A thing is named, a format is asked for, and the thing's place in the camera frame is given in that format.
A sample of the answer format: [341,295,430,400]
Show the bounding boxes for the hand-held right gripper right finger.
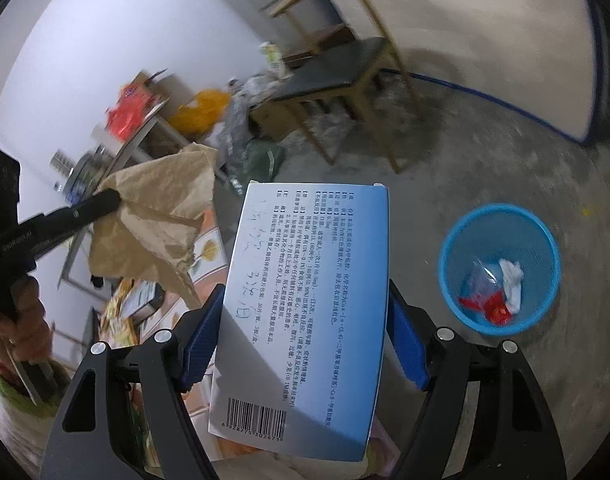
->
[385,280,568,480]

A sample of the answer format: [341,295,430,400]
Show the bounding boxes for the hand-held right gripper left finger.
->
[39,284,226,480]

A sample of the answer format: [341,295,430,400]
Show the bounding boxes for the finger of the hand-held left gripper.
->
[32,189,122,256]

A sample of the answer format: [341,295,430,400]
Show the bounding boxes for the brown paper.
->
[87,143,220,308]

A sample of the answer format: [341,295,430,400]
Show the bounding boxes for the blue medicine box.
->
[207,180,390,462]

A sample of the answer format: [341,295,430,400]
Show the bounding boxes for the blue mesh waste basket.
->
[438,203,560,336]

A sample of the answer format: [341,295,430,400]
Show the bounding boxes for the person's left hand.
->
[0,280,56,366]

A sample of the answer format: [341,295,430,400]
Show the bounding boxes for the metal pot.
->
[67,152,110,201]

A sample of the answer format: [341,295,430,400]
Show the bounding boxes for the cracker packets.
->
[102,280,146,346]

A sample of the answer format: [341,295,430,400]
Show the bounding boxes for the patterned tablecloth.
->
[100,210,236,461]

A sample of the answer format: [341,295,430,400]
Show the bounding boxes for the red wrapper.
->
[459,292,518,326]

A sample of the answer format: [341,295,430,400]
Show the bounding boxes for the clear plastic wrapper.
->
[465,259,506,301]

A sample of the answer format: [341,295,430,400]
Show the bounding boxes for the red plastic bags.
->
[106,85,156,141]

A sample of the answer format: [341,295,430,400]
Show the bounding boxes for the white tissue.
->
[497,258,524,313]

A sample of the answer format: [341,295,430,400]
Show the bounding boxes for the orange plastic bag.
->
[170,89,230,133]

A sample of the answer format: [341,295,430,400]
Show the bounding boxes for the green plastic bag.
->
[242,140,286,181]

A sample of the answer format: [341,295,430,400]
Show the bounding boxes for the pile of clear packaging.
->
[217,72,286,161]

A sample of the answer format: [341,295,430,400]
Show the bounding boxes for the green white carton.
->
[260,42,284,73]

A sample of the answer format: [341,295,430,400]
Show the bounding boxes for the wooden chair black seat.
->
[260,0,420,173]

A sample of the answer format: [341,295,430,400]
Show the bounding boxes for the grey door panel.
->
[185,0,336,46]

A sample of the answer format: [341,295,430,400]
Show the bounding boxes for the blue cable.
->
[380,0,603,146]

